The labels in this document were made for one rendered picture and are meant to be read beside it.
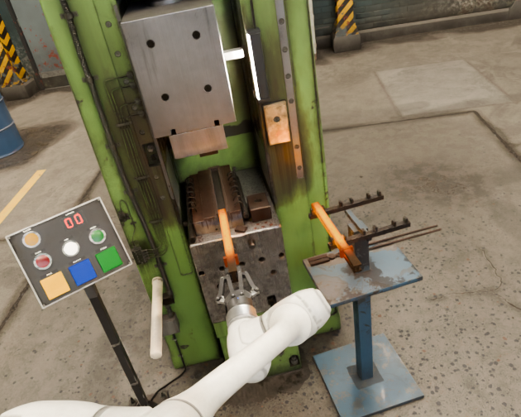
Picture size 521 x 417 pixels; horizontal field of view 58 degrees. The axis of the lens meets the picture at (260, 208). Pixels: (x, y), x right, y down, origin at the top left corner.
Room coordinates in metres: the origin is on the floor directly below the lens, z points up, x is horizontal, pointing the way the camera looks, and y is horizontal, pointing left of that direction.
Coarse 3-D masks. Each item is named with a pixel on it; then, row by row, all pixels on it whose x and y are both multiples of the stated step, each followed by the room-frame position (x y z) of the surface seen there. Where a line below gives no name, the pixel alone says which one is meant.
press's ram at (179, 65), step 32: (192, 0) 1.78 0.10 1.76; (128, 32) 1.59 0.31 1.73; (160, 32) 1.60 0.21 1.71; (192, 32) 1.60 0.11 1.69; (160, 64) 1.59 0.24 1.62; (192, 64) 1.60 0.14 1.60; (224, 64) 1.61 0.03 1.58; (160, 96) 1.59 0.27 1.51; (192, 96) 1.60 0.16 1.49; (224, 96) 1.61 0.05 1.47; (160, 128) 1.59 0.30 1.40; (192, 128) 1.60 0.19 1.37
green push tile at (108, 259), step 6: (102, 252) 1.41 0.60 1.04; (108, 252) 1.42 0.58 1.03; (114, 252) 1.42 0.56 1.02; (102, 258) 1.40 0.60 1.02; (108, 258) 1.41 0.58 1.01; (114, 258) 1.41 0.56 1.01; (120, 258) 1.42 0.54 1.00; (102, 264) 1.39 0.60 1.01; (108, 264) 1.39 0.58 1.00; (114, 264) 1.40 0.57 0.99; (120, 264) 1.40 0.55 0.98; (108, 270) 1.38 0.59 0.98
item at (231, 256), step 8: (224, 208) 1.52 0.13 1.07; (224, 216) 1.46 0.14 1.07; (224, 224) 1.41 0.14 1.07; (224, 232) 1.35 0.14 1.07; (224, 240) 1.31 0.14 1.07; (224, 248) 1.26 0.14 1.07; (232, 248) 1.25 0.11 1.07; (224, 256) 1.21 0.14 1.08; (232, 256) 1.19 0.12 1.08; (232, 264) 1.15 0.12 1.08; (232, 272) 1.12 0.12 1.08; (232, 280) 1.12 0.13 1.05
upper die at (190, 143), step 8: (216, 120) 1.66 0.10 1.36; (208, 128) 1.60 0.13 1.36; (216, 128) 1.60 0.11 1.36; (176, 136) 1.59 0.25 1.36; (184, 136) 1.60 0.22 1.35; (192, 136) 1.60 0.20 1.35; (200, 136) 1.60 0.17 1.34; (208, 136) 1.60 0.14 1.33; (216, 136) 1.60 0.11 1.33; (224, 136) 1.61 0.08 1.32; (176, 144) 1.59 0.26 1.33; (184, 144) 1.59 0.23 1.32; (192, 144) 1.60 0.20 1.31; (200, 144) 1.60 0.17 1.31; (208, 144) 1.60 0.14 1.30; (216, 144) 1.60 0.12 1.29; (224, 144) 1.61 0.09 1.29; (176, 152) 1.59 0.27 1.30; (184, 152) 1.59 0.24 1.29; (192, 152) 1.60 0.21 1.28; (200, 152) 1.60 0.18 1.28
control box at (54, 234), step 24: (72, 216) 1.47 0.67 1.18; (96, 216) 1.50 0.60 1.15; (24, 240) 1.38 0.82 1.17; (48, 240) 1.40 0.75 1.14; (72, 240) 1.42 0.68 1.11; (120, 240) 1.46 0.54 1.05; (24, 264) 1.34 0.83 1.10; (72, 264) 1.37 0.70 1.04; (96, 264) 1.39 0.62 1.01; (72, 288) 1.32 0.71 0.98
